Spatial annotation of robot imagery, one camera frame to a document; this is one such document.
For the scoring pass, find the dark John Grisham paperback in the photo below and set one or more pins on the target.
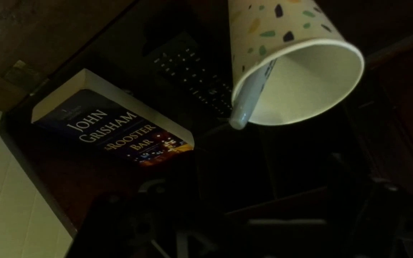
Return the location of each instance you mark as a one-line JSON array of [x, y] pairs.
[[90, 111]]

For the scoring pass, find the speckled white paper cup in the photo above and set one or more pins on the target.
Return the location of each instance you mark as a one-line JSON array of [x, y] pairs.
[[314, 66]]

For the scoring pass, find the grey marker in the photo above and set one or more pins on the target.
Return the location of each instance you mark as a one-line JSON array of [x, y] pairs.
[[248, 96]]

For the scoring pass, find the dark wooden secretary desk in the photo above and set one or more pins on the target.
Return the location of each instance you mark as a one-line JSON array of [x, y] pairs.
[[44, 42]]

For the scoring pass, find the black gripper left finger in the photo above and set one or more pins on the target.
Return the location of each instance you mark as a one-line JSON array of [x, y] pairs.
[[157, 218]]

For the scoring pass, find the black remote control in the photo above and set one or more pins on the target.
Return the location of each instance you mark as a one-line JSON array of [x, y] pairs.
[[182, 62]]

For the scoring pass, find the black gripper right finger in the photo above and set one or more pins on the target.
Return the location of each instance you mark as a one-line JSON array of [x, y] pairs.
[[372, 217]]

